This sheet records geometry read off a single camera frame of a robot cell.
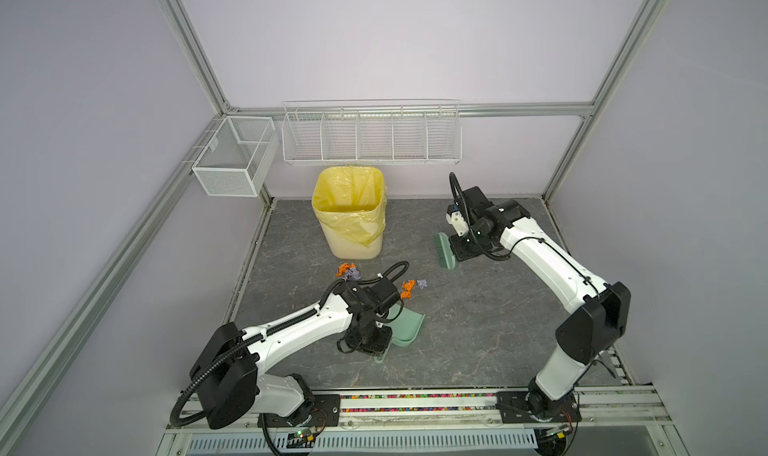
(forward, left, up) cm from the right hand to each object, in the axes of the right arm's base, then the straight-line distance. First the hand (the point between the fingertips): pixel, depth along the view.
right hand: (460, 253), depth 82 cm
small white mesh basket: (+36, +73, +6) cm, 82 cm away
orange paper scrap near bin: (+6, +36, -17) cm, 40 cm away
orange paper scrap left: (-2, +15, -17) cm, 22 cm away
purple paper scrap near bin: (+3, +32, -16) cm, 36 cm away
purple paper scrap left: (0, +10, -17) cm, 20 cm away
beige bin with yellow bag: (+26, +35, -7) cm, 44 cm away
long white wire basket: (+40, +26, +13) cm, 49 cm away
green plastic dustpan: (-15, +16, -16) cm, 27 cm away
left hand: (-25, +23, -10) cm, 35 cm away
